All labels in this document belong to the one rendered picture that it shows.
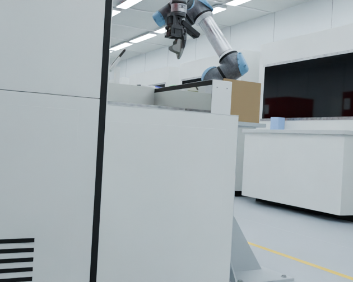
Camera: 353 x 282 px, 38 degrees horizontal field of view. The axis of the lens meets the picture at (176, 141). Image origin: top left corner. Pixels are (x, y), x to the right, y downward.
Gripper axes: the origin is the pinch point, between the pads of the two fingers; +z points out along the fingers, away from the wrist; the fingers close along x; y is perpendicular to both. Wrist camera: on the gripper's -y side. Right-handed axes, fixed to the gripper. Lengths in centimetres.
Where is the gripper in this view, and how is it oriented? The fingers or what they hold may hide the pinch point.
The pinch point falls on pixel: (180, 56)
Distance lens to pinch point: 245.2
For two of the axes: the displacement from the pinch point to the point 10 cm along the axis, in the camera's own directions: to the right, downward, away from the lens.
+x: 4.6, 0.3, -8.9
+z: -0.6, 10.0, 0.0
